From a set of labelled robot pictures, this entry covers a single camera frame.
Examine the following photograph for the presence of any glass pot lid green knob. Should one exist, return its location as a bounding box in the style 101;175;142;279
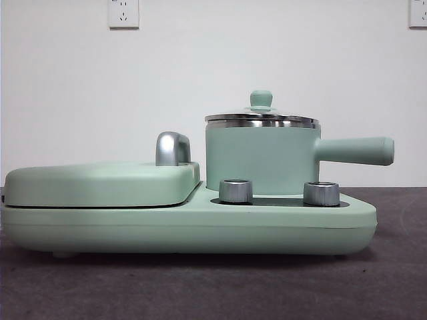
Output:
204;89;322;129

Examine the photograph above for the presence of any green griddle cover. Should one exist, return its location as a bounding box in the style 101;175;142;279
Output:
4;161;203;209

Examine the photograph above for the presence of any green pot with side handle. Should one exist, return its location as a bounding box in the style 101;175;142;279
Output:
204;115;396;197

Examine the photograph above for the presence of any chrome cover handle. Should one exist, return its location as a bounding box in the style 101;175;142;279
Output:
154;130;192;167

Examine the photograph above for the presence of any silver control knob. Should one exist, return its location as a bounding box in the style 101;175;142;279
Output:
302;180;341;206
218;178;254;204

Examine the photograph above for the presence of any green breakfast machine base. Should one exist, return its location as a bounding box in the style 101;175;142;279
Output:
0;191;378;259

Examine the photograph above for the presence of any white wall socket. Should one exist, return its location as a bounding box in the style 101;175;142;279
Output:
107;0;140;29
408;0;427;29

